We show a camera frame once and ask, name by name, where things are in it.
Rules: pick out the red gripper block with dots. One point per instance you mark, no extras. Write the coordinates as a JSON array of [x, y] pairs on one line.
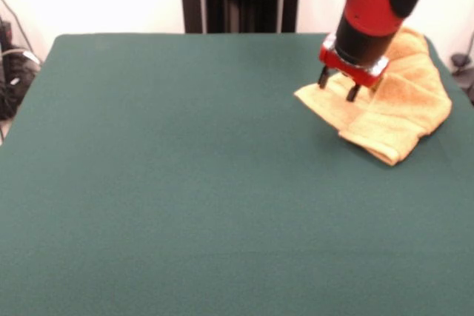
[[355, 73]]

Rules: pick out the orange terry towel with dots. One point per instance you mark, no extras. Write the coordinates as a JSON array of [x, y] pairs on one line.
[[407, 109]]

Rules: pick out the dark green table cloth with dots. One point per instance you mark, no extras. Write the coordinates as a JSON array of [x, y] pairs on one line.
[[129, 183]]

